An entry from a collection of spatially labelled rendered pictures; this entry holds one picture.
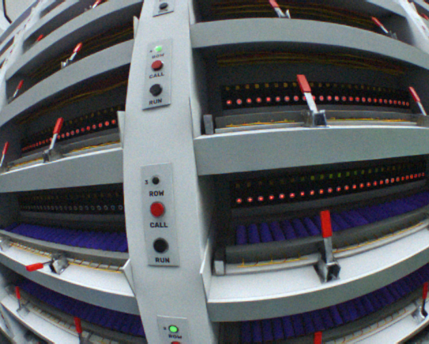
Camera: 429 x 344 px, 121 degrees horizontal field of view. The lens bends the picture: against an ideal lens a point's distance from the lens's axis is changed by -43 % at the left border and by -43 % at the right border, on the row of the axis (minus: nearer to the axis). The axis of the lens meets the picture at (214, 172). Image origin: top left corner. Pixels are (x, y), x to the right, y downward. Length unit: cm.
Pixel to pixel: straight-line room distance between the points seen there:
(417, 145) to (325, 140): 20
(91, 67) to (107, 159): 19
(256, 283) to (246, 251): 5
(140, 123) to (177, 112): 5
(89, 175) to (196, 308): 23
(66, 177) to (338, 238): 43
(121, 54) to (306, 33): 31
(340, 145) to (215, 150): 16
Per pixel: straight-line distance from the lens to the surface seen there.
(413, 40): 72
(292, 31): 37
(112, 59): 40
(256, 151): 25
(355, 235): 36
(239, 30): 35
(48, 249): 48
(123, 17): 64
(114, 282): 34
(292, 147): 26
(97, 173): 32
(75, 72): 45
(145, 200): 26
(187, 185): 24
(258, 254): 31
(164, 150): 26
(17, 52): 97
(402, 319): 53
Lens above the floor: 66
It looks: 8 degrees up
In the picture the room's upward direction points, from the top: 4 degrees counter-clockwise
